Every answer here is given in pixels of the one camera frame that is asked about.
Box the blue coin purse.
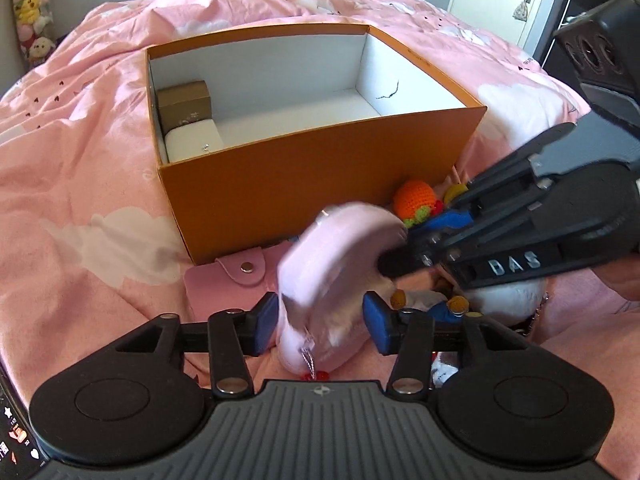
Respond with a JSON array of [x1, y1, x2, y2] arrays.
[[409, 209, 474, 236]]

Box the orange crochet fruit keychain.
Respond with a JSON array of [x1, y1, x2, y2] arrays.
[[392, 180, 445, 228]]

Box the pink snap wallet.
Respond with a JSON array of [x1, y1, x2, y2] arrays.
[[183, 240, 293, 322]]

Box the yellow tape measure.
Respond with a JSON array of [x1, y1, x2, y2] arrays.
[[442, 183, 468, 206]]

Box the pink mini backpack pouch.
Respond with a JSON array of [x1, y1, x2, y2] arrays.
[[276, 203, 407, 375]]

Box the white black plush dog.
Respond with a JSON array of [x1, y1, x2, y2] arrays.
[[429, 276, 551, 388]]

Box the white long box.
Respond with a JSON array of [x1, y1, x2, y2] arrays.
[[165, 119, 224, 162]]

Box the brown kraft small box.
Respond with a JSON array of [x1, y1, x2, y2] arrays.
[[156, 80, 212, 133]]

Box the brown plush sailor dog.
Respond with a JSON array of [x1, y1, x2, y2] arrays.
[[390, 288, 477, 324]]

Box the person right hand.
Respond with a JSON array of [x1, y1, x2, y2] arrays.
[[593, 254, 640, 301]]

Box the pink patterned duvet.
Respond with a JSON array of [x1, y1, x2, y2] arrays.
[[1, 0, 614, 479]]

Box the orange cardboard storage box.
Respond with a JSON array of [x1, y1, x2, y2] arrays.
[[146, 23, 486, 264]]

